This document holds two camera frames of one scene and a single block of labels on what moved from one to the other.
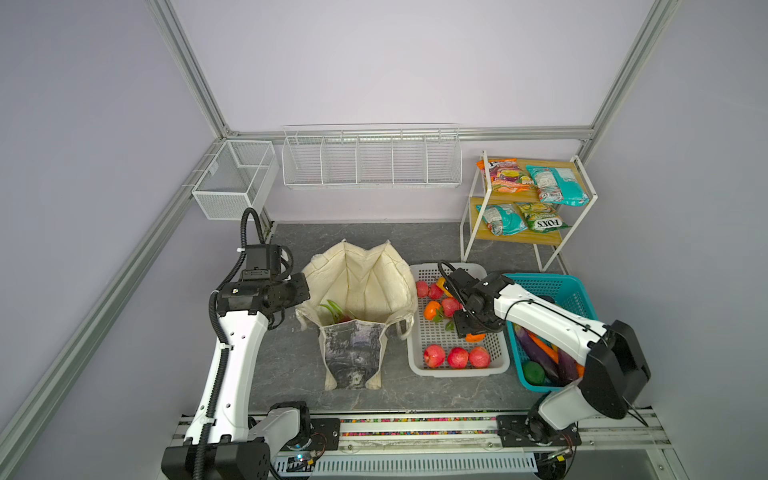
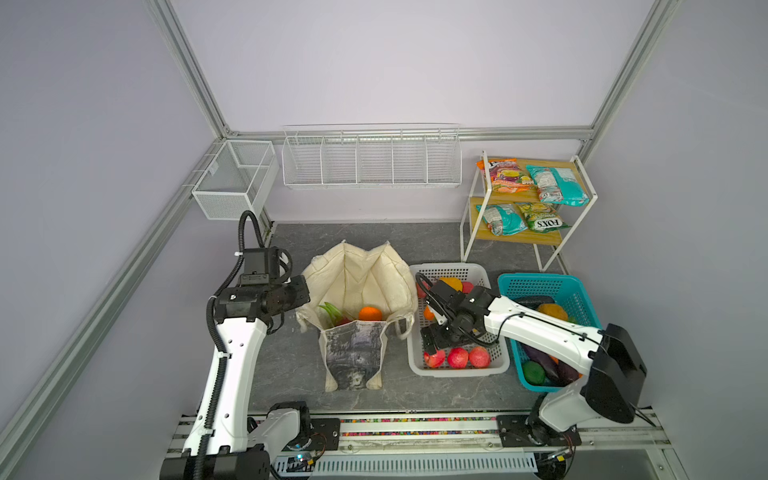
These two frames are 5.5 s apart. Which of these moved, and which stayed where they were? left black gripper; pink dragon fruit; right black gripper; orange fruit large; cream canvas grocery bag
Moved: right black gripper; orange fruit large
Stayed: cream canvas grocery bag; left black gripper; pink dragon fruit
